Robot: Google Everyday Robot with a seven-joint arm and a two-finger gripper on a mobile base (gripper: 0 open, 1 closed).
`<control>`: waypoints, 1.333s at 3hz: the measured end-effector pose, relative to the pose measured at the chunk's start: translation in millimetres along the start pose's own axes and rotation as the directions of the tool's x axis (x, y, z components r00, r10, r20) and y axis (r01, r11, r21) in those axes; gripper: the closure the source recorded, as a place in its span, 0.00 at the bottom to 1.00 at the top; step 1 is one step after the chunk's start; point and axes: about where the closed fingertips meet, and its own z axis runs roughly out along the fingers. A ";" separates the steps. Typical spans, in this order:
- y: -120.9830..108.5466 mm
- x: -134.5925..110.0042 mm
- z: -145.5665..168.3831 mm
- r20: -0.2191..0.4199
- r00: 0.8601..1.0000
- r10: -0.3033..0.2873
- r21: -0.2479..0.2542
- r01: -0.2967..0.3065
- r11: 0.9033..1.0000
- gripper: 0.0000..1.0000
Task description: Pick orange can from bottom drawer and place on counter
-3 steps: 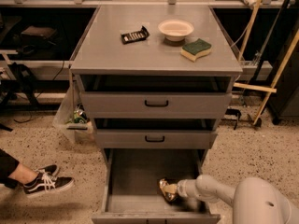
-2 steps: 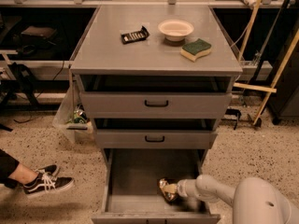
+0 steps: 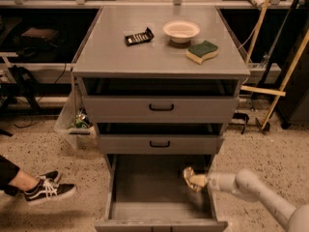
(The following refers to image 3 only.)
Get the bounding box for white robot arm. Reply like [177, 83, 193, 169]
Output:
[183, 167, 309, 232]

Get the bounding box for clear plastic trash bag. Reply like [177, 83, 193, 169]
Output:
[54, 87, 97, 149]

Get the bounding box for black stand left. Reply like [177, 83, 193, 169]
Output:
[9, 65, 41, 112]

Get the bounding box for black white sneaker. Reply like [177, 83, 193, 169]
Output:
[24, 170, 77, 205]

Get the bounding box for white bowl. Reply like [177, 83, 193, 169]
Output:
[163, 20, 200, 44]

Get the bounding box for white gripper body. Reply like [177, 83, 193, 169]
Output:
[207, 172, 222, 191]

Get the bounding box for grey middle drawer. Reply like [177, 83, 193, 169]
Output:
[98, 123, 223, 155]

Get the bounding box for grey bottom drawer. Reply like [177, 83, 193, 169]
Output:
[95, 155, 228, 232]

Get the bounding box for wooden easel frame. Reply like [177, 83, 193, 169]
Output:
[241, 0, 308, 131]

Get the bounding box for grey top drawer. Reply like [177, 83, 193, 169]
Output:
[81, 77, 239, 123]

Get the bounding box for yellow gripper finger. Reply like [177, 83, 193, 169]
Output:
[189, 174, 208, 188]

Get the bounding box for green can in bag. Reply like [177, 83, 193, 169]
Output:
[76, 113, 90, 129]

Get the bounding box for person's leg black trousers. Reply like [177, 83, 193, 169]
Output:
[0, 156, 39, 191]

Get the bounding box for green yellow sponge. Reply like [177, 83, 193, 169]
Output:
[186, 41, 218, 64]

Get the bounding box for grey drawer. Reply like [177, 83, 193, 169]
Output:
[81, 77, 239, 123]
[98, 123, 223, 155]
[95, 155, 228, 232]

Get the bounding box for grey drawer cabinet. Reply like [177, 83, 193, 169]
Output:
[70, 5, 251, 232]

